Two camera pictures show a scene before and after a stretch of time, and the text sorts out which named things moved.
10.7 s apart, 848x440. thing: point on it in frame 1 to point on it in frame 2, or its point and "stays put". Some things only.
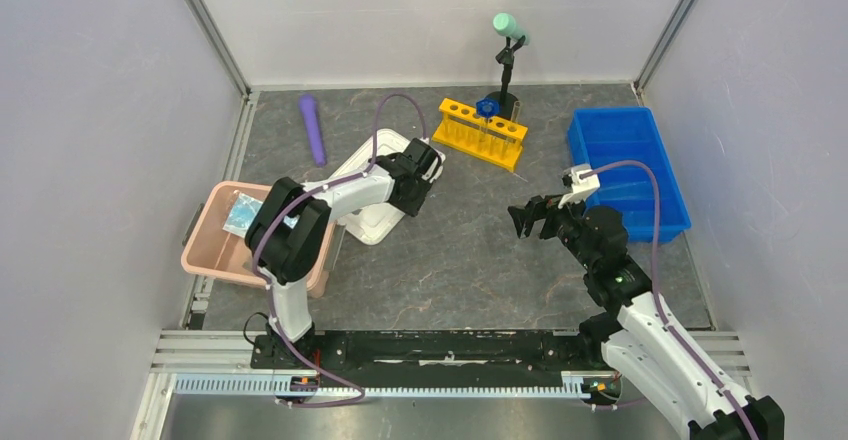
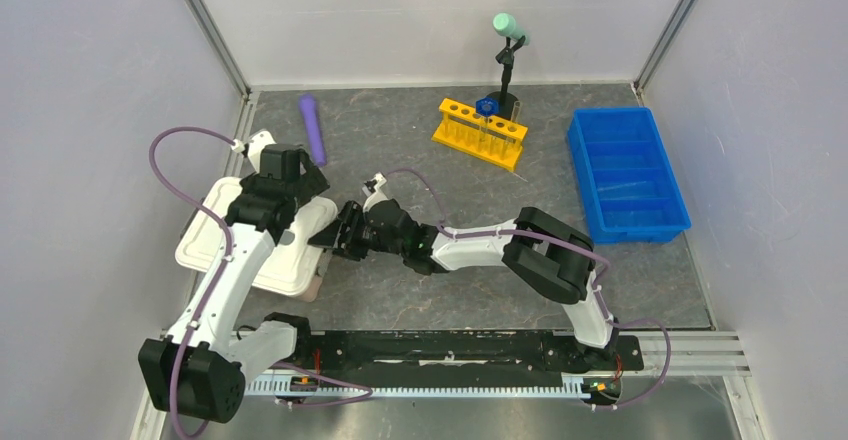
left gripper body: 413,203 to 310,184
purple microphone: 315,132 stays put
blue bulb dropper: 486,108 stays put
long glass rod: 619,186 stays put
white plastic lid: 373,224 to 289,267
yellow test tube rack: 491,138 stays put
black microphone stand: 504,98 stays put
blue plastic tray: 603,135 stays put
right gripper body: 561,223 to 356,245
